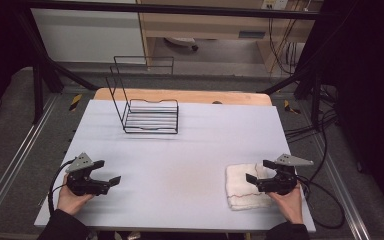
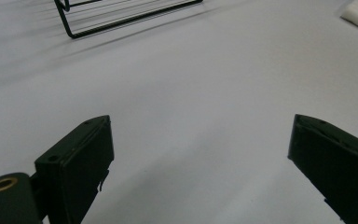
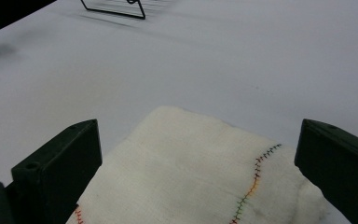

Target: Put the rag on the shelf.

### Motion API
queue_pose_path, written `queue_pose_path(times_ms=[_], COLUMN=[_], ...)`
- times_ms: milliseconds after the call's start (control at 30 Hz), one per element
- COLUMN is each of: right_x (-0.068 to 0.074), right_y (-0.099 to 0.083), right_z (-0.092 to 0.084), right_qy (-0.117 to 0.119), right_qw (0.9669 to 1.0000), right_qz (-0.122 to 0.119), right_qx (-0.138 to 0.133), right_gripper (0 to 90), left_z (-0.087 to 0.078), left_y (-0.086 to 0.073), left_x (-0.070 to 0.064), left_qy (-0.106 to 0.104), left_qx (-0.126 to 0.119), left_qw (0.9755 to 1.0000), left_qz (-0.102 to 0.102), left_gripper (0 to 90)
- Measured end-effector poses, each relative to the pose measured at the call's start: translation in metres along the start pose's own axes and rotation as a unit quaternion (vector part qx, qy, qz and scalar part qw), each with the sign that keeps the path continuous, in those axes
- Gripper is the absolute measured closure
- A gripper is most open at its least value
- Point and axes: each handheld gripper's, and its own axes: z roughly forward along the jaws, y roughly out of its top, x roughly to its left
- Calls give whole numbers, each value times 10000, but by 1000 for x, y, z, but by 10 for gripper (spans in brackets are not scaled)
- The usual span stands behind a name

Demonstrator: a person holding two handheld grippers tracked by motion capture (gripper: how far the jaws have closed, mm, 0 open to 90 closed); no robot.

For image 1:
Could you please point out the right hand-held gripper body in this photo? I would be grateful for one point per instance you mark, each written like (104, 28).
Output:
(280, 181)

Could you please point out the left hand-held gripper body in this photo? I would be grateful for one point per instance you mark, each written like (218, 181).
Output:
(86, 185)

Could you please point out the white towel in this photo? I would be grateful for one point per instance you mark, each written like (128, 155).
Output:
(240, 190)

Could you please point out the person's left hand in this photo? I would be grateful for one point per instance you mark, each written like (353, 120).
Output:
(70, 201)

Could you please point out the person's right hand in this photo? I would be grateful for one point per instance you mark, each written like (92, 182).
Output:
(290, 206)

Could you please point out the yellow black tape marker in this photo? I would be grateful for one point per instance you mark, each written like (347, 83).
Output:
(75, 102)
(290, 107)

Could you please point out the white foam board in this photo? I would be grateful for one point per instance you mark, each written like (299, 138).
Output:
(180, 156)

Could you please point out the wooden table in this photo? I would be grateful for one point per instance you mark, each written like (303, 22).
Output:
(193, 96)

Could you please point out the white cabinet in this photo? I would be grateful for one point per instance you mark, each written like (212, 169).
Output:
(86, 36)

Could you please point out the office chair base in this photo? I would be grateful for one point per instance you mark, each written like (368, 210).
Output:
(181, 41)

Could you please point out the light wooden desk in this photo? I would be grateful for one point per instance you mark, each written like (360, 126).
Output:
(206, 28)

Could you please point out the white power outlet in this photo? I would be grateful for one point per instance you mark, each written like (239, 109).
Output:
(275, 4)

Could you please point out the aluminium floor rail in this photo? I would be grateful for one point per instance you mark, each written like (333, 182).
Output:
(16, 156)
(343, 190)

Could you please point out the black metal frame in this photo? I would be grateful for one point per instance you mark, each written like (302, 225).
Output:
(180, 10)

